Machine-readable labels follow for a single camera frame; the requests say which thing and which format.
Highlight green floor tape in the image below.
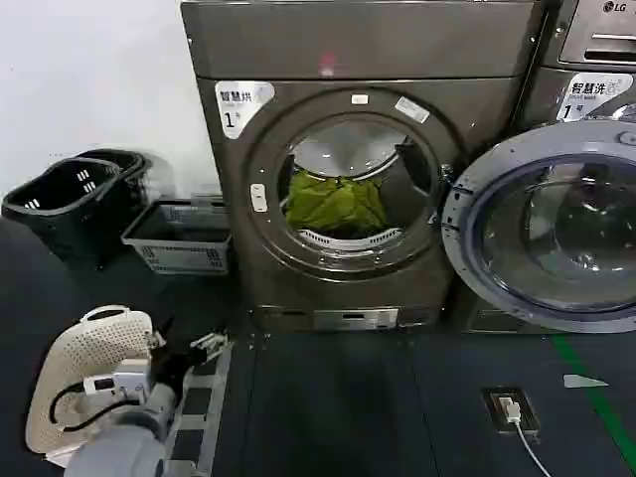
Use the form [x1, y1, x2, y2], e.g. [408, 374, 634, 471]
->
[551, 333, 636, 477]

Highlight white charger cable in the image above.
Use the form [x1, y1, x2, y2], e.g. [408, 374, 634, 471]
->
[514, 419, 555, 477]

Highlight grey plastic crate basket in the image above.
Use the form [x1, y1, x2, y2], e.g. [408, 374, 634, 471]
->
[120, 201, 234, 276]
[157, 195, 231, 216]

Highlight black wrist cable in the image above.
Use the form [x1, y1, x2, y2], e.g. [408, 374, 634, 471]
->
[49, 380, 125, 434]

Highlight grey front-loading dryer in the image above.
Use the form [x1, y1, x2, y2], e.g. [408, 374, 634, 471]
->
[179, 0, 546, 333]

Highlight grey stacked laundry machine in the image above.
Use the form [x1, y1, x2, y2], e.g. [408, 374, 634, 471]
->
[461, 0, 636, 335]

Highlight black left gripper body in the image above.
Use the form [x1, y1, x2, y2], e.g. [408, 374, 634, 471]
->
[147, 346, 201, 395]

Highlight black floor socket box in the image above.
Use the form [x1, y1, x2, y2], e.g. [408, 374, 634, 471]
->
[480, 386, 542, 436]

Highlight white charger plug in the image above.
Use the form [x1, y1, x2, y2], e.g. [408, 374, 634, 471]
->
[498, 395, 522, 425]

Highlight white perforated laundry basket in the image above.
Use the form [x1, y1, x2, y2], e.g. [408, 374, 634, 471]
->
[24, 305, 156, 456]

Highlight black plastic laundry basket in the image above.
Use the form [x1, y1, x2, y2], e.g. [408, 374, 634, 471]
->
[77, 147, 151, 211]
[2, 158, 126, 270]

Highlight grey ladder-pattern floor strip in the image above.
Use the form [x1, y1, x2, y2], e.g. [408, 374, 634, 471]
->
[166, 342, 233, 477]

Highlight green garment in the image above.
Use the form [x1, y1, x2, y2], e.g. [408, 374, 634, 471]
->
[284, 168, 388, 234]

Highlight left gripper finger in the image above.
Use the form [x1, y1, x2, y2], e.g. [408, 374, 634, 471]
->
[190, 330, 232, 366]
[147, 317, 176, 351]

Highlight round glass dryer door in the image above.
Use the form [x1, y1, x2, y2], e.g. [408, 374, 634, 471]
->
[440, 118, 636, 335]

